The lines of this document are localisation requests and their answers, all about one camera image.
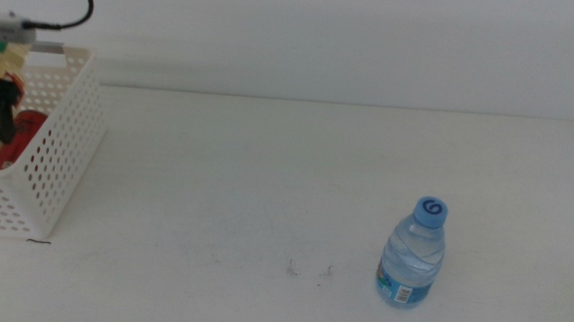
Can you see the red drink can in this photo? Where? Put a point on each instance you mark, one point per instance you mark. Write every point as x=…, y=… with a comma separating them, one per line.
x=27, y=127

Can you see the white perforated plastic basket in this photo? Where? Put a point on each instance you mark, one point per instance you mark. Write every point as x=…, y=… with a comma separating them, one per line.
x=67, y=167

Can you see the small water bottle blue cap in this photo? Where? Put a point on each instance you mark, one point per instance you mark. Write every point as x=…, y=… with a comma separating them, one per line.
x=410, y=261

